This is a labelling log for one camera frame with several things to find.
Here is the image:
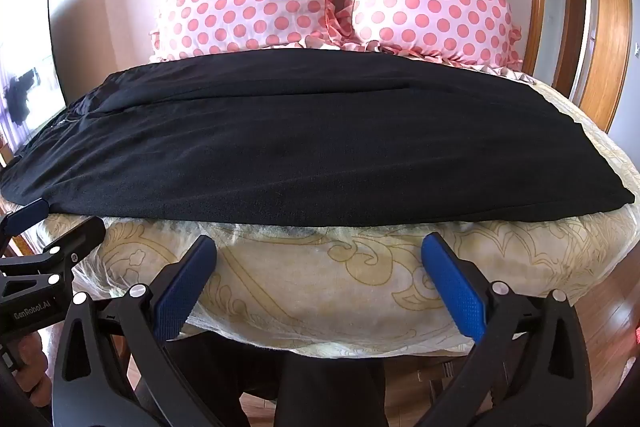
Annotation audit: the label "wooden door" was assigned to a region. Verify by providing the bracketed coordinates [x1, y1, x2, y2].
[579, 0, 637, 134]

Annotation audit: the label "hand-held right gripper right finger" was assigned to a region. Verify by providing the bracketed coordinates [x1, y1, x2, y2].
[420, 232, 594, 427]

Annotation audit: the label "bright window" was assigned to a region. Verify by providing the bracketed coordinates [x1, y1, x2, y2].
[0, 0, 67, 150]

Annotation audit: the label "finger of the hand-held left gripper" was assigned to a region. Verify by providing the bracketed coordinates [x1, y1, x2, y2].
[0, 217, 107, 290]
[0, 198, 50, 258]

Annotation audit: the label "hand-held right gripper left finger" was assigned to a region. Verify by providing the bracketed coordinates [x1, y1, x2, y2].
[52, 236, 219, 427]

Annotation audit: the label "black pants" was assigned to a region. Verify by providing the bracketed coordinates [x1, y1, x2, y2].
[0, 48, 637, 229]

